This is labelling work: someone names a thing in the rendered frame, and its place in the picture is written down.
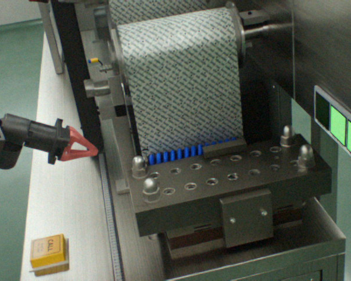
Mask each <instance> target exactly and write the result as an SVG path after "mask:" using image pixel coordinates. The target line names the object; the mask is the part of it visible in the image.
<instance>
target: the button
mask: <svg viewBox="0 0 351 281"><path fill-rule="evenodd" d="M29 261H30V264H31V267H32V268H38V267H41V266H45V265H49V264H53V263H57V262H63V261H66V240H65V237H64V234H63V233H60V234H56V235H50V236H47V237H45V238H39V239H34V240H31V245H30V260H29Z"/></svg>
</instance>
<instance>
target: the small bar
mask: <svg viewBox="0 0 351 281"><path fill-rule="evenodd" d="M245 150H247V143H246V141H244V139H243V138H242V139H236V140H233V141H230V142H224V143H219V144H214V145H209V146H203V147H202V153H203V155H204V158H205V159H207V158H210V157H215V156H222V155H227V154H231V153H236V152H241V151H245Z"/></svg>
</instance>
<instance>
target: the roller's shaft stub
mask: <svg viewBox="0 0 351 281"><path fill-rule="evenodd" d="M243 31H244V36H245V40H251V39H258V38H261V40H266V39H268V38H269V26H268V23H267V21H263V22H262V23H256V24H251V25H245V26H243Z"/></svg>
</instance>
